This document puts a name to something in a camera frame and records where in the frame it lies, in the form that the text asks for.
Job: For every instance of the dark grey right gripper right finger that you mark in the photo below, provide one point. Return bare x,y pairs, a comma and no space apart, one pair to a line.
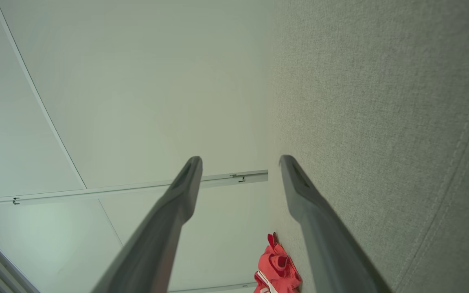
328,244

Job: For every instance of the red number 23 basketball jersey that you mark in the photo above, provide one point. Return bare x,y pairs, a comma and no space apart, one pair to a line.
277,264

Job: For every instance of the grey metal rail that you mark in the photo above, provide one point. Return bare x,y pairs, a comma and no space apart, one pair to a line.
96,190
218,288

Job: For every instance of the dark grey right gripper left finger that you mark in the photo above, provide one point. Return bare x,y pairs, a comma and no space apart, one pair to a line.
157,244

